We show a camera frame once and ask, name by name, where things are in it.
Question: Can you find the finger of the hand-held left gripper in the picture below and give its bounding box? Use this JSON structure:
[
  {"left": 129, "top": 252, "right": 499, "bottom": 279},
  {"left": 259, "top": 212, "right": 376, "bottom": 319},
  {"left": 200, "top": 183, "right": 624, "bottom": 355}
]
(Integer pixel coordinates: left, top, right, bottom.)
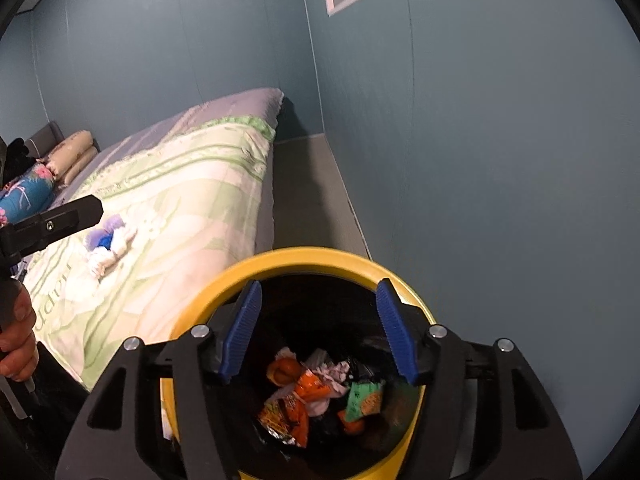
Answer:
[{"left": 39, "top": 195, "right": 105, "bottom": 247}]

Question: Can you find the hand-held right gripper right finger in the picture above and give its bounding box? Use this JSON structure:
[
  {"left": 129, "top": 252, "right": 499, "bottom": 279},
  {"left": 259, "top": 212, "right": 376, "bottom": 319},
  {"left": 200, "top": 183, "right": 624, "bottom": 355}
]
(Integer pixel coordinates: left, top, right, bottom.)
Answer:
[{"left": 375, "top": 277, "right": 583, "bottom": 480}]

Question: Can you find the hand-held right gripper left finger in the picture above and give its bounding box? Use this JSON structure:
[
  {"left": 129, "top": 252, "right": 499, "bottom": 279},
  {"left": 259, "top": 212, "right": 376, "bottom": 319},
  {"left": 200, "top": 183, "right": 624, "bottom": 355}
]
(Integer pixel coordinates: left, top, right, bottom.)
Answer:
[{"left": 54, "top": 280, "right": 264, "bottom": 480}]

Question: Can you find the large orange peel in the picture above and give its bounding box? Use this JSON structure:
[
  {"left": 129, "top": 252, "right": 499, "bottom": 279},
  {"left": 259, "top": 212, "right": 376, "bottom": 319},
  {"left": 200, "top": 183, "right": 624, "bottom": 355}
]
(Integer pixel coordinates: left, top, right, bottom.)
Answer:
[{"left": 266, "top": 357, "right": 304, "bottom": 386}]

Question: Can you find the green snack packet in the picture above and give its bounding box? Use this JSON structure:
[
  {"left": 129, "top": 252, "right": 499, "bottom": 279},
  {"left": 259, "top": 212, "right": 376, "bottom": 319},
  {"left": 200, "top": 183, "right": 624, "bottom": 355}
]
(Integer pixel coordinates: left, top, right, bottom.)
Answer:
[{"left": 346, "top": 380, "right": 385, "bottom": 420}]

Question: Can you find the white tissue scrap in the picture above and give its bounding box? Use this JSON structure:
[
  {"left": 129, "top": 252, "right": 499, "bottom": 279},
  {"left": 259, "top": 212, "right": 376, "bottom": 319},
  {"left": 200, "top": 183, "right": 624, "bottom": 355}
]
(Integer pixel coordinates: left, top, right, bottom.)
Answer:
[{"left": 303, "top": 349, "right": 352, "bottom": 417}]

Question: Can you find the yellow trash bin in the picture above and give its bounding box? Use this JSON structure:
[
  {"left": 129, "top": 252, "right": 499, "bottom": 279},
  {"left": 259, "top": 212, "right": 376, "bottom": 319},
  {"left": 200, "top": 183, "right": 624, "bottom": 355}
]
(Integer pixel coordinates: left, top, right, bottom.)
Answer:
[{"left": 160, "top": 246, "right": 437, "bottom": 480}]

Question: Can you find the orange snack wrapper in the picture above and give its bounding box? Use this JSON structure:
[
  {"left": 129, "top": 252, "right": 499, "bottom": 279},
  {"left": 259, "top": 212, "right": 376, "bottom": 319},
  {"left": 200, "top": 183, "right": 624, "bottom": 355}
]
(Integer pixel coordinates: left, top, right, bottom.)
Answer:
[{"left": 257, "top": 366, "right": 334, "bottom": 449}]

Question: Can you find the person's left forearm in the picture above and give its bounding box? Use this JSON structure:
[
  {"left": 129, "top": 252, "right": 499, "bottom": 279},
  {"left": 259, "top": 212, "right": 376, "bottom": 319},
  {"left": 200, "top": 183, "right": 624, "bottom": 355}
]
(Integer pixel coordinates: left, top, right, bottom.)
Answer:
[{"left": 0, "top": 342, "right": 107, "bottom": 480}]

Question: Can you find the person's left hand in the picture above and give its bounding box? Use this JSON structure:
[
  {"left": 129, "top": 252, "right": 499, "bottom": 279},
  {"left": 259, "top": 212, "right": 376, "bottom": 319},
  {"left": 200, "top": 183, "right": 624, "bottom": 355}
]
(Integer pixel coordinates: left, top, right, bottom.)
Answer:
[{"left": 0, "top": 280, "right": 40, "bottom": 384}]

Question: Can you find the short purple foam fruit net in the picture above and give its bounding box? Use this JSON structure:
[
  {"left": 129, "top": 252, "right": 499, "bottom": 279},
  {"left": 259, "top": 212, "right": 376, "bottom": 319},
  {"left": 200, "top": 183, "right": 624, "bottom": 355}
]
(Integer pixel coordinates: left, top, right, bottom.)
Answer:
[{"left": 82, "top": 214, "right": 126, "bottom": 252}]

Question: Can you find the blue floral pillow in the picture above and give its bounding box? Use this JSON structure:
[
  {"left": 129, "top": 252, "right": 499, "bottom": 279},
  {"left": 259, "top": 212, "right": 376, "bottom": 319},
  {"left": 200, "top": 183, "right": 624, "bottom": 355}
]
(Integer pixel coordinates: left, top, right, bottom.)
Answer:
[{"left": 0, "top": 162, "right": 57, "bottom": 226}]

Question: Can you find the small crumpled white tissue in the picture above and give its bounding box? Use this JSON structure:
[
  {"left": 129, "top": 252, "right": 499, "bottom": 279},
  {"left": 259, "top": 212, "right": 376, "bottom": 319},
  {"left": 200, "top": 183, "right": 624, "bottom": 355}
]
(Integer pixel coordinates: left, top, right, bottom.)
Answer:
[{"left": 111, "top": 222, "right": 139, "bottom": 257}]

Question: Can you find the large crumpled white tissue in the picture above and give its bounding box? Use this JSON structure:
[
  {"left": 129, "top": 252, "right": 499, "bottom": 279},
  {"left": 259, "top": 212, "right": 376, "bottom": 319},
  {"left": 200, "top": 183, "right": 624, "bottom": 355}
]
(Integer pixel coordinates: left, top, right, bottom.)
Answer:
[{"left": 85, "top": 249, "right": 124, "bottom": 282}]

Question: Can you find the black garment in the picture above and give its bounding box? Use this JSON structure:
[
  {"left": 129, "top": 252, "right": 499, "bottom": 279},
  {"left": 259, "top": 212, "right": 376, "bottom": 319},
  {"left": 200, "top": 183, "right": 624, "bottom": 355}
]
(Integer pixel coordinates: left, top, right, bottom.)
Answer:
[{"left": 5, "top": 137, "right": 34, "bottom": 182}]

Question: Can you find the grey padded headboard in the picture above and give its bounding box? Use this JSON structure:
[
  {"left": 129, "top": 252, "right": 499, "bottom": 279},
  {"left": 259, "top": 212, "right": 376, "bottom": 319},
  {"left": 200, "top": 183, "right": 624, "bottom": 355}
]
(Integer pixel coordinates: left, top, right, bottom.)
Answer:
[{"left": 25, "top": 121, "right": 67, "bottom": 159}]

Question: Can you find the bed with green quilt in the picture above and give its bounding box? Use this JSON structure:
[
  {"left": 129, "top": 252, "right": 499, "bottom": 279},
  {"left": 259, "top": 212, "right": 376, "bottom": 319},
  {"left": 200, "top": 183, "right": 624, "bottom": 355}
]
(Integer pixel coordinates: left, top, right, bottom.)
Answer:
[{"left": 20, "top": 115, "right": 279, "bottom": 394}]

